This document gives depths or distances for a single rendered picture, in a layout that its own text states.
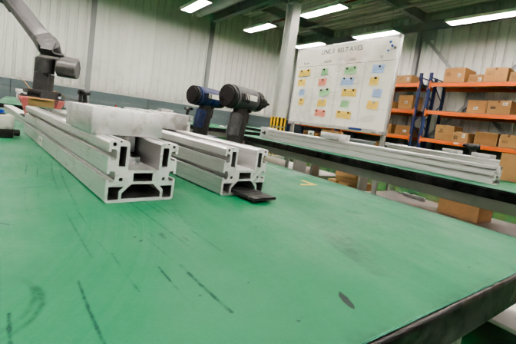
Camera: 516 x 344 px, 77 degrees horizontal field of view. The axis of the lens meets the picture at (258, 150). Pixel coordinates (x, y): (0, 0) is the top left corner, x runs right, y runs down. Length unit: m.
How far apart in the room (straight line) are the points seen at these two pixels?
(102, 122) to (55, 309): 0.32
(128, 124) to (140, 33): 12.33
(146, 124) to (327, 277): 0.37
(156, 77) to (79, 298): 12.60
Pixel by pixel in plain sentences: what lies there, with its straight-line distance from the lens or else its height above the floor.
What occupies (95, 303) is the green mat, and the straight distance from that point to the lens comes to 0.27.
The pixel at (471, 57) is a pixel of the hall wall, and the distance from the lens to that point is 11.82.
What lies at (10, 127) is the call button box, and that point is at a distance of 1.09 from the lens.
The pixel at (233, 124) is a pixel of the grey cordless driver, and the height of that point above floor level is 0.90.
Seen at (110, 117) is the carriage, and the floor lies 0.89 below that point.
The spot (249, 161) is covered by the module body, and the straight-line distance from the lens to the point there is 0.62.
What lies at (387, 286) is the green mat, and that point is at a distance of 0.35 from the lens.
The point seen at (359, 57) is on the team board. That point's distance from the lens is 3.85.
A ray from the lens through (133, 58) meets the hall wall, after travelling 12.65.
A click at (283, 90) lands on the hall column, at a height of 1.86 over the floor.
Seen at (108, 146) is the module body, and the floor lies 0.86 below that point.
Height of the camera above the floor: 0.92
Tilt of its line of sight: 5 degrees down
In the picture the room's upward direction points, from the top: 8 degrees clockwise
